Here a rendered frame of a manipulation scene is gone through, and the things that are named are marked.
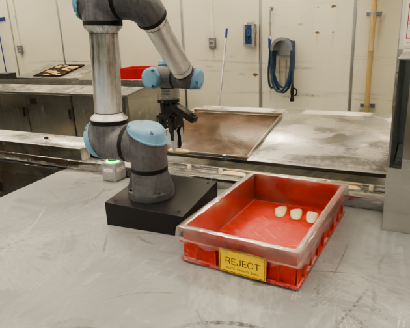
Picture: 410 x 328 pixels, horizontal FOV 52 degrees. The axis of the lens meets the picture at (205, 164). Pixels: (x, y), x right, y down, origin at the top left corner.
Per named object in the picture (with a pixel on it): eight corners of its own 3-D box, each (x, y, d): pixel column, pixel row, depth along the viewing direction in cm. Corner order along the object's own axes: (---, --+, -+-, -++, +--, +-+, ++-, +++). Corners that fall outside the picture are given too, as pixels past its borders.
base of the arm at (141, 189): (164, 205, 126) (162, 176, 122) (119, 200, 130) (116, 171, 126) (181, 185, 139) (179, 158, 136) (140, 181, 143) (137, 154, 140)
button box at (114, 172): (102, 187, 174) (99, 162, 170) (114, 181, 180) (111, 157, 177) (118, 190, 170) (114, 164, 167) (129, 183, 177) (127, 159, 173)
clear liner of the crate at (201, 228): (175, 259, 108) (172, 226, 105) (251, 195, 148) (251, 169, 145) (301, 295, 92) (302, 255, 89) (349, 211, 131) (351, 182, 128)
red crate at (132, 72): (118, 79, 526) (117, 68, 522) (133, 75, 557) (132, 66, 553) (153, 79, 507) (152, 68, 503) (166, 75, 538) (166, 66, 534)
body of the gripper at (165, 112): (166, 125, 175) (164, 96, 172) (184, 126, 172) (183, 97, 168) (157, 129, 169) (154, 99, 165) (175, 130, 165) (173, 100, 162)
